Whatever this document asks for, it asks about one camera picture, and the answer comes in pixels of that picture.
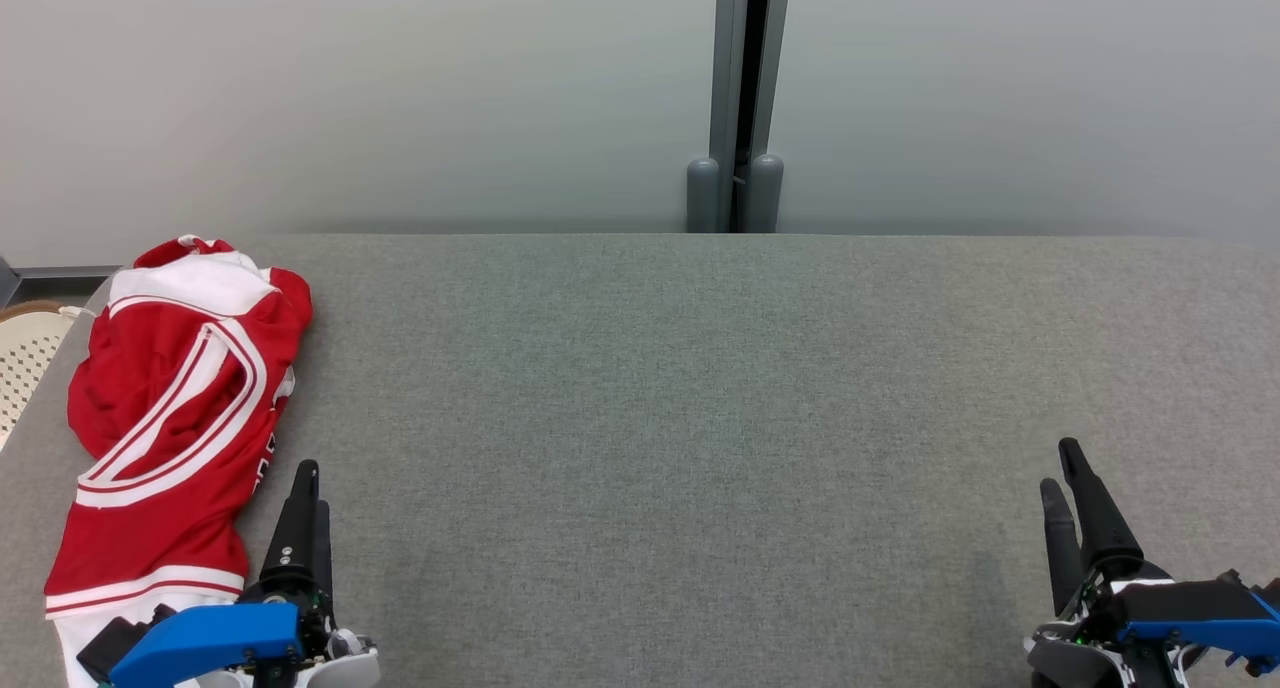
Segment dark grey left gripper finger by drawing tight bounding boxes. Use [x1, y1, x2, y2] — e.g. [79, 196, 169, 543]
[260, 458, 321, 597]
[315, 499, 335, 611]

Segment red white-trimmed sports jersey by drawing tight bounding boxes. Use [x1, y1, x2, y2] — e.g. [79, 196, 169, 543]
[44, 293, 301, 688]

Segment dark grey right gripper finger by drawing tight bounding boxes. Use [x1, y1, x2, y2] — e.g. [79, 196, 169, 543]
[1058, 437, 1145, 575]
[1039, 477, 1087, 616]

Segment cream perforated laundry basket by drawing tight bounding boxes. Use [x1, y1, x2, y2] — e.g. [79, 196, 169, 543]
[0, 301, 93, 451]

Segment blue-covered right gripper body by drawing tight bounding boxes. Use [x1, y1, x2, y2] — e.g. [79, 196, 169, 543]
[1024, 562, 1280, 688]

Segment blue-covered left gripper body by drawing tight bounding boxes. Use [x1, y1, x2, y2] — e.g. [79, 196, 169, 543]
[108, 580, 382, 688]

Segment grey metal post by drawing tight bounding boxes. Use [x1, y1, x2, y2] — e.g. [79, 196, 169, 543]
[686, 0, 793, 234]

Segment red shorts with white stripe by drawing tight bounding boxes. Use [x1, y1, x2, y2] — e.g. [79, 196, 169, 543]
[105, 234, 314, 369]

